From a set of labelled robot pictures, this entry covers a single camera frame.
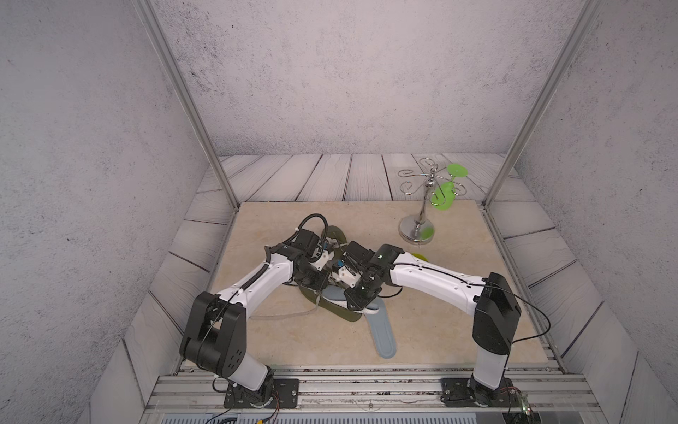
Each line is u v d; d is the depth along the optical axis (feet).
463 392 2.40
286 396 2.40
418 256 3.30
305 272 2.17
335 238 3.40
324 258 2.65
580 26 2.39
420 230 3.66
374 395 2.44
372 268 1.93
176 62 2.63
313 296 2.83
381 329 2.78
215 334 1.44
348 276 2.41
